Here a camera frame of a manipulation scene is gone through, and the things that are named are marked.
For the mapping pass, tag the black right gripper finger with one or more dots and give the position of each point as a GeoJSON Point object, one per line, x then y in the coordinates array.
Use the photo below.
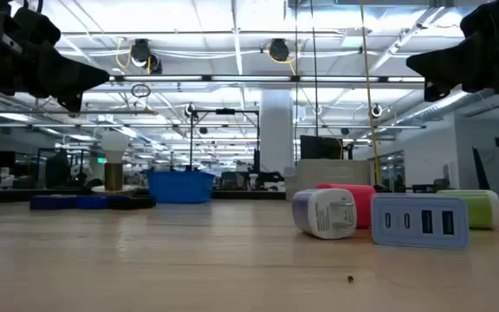
{"type": "Point", "coordinates": [436, 92]}
{"type": "Point", "coordinates": [462, 65]}

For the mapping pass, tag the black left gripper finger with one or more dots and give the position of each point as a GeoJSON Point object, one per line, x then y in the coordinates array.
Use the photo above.
{"type": "Point", "coordinates": [73, 102]}
{"type": "Point", "coordinates": [67, 76]}

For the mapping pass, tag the dark blue small case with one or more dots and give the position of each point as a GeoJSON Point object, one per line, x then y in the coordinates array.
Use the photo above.
{"type": "Point", "coordinates": [52, 202]}

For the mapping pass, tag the green white plug charger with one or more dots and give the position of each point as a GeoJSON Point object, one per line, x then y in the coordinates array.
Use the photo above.
{"type": "Point", "coordinates": [483, 210]}

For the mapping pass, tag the light blue multiport charger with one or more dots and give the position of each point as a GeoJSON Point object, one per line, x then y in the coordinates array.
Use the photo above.
{"type": "Point", "coordinates": [420, 221]}

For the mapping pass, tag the pink plug charger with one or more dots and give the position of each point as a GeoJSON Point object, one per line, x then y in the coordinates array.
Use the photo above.
{"type": "Point", "coordinates": [364, 203]}

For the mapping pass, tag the purple white plug charger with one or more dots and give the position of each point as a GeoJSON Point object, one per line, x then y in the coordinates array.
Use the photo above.
{"type": "Point", "coordinates": [323, 214]}

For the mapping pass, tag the white bulb brass lamp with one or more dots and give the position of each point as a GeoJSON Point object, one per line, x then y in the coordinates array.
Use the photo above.
{"type": "Point", "coordinates": [114, 147]}

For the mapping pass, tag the black monitor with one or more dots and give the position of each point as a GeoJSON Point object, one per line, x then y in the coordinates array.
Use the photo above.
{"type": "Point", "coordinates": [321, 147]}

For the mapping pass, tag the grey plastic bin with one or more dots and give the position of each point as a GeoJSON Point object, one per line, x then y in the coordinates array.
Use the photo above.
{"type": "Point", "coordinates": [332, 171]}

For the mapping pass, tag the blue plastic basket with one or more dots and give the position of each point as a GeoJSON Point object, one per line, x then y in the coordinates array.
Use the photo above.
{"type": "Point", "coordinates": [180, 187]}

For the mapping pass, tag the white building column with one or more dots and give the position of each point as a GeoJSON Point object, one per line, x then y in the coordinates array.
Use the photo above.
{"type": "Point", "coordinates": [276, 130]}

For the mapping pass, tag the long hanging light bar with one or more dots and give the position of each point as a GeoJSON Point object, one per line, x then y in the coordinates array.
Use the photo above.
{"type": "Point", "coordinates": [249, 78]}

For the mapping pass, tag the black background rig frame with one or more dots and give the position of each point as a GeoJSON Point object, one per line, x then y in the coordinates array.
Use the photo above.
{"type": "Point", "coordinates": [224, 111]}

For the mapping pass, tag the black aluminium table frame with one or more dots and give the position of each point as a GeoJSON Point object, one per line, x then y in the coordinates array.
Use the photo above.
{"type": "Point", "coordinates": [249, 195]}

